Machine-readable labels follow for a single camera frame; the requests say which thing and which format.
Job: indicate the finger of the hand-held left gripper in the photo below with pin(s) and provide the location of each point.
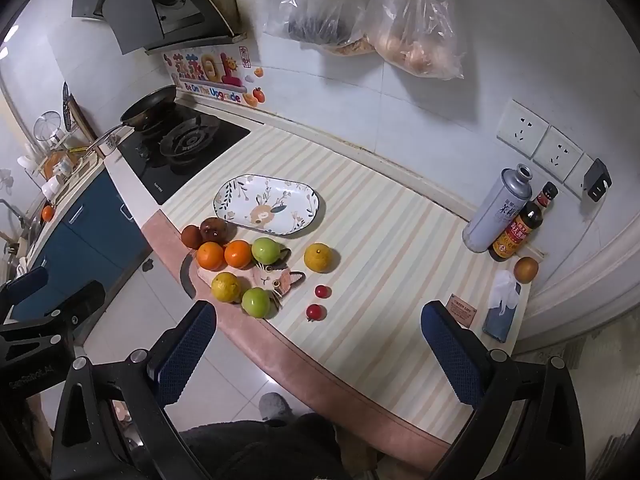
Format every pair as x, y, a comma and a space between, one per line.
75, 305
27, 280

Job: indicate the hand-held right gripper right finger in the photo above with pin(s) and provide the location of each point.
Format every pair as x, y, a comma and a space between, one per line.
450, 355

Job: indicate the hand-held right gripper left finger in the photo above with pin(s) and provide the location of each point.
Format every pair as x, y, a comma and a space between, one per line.
185, 345

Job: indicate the yellow mandarin orange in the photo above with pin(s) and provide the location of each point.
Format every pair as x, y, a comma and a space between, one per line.
226, 287
320, 257

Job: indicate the green apple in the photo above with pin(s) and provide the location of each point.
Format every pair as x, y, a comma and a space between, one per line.
265, 250
256, 302

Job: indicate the dark brown fruit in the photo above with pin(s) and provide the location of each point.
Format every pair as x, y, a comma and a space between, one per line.
214, 229
190, 236

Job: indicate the oval floral ceramic plate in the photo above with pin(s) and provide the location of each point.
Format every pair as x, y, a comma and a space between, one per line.
270, 205

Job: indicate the small brown card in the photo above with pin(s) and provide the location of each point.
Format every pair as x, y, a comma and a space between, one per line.
462, 310

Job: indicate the blue kitchen cabinet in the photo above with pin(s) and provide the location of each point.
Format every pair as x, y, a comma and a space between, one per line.
90, 240

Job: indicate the blue tissue pack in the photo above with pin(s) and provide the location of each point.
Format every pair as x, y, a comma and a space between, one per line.
502, 310

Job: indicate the small orange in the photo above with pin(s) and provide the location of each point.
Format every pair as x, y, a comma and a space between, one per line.
46, 212

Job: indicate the grey slipper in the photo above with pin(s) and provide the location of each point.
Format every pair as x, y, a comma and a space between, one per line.
276, 406

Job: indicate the brown round fruit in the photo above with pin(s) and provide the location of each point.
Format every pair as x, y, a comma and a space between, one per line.
526, 269

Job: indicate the cat-shaped coaster mat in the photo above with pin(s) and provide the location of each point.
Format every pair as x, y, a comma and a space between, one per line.
280, 280

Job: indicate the dish rack with dishes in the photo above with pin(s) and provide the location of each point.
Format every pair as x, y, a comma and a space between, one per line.
50, 160

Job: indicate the person's dark trousers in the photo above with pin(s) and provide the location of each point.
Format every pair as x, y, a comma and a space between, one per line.
260, 450

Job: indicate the red cherry tomato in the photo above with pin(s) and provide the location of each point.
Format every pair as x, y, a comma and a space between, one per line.
322, 291
314, 312

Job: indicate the dark soy sauce bottle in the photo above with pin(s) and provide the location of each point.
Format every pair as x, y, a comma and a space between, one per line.
520, 230

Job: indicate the grey gas canister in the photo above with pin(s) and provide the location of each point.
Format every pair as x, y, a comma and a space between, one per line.
492, 215

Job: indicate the black gas stove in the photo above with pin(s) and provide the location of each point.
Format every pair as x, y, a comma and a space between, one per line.
200, 135

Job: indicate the black frying pan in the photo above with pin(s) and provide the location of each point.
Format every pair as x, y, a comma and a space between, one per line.
150, 107

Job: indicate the black plug charger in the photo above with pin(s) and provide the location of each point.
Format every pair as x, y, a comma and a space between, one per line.
597, 180

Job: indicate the grey range hood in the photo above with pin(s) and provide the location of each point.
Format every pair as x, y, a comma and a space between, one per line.
150, 5

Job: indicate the clear plastic bag pale contents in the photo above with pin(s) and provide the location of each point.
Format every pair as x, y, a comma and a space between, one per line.
420, 35

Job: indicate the clear plastic bag dark contents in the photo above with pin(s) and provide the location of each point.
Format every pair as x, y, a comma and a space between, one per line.
320, 15

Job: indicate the white wall socket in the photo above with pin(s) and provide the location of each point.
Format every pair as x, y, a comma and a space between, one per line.
575, 175
522, 127
557, 155

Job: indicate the colourful wall sticker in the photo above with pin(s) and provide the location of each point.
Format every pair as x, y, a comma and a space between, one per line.
210, 72

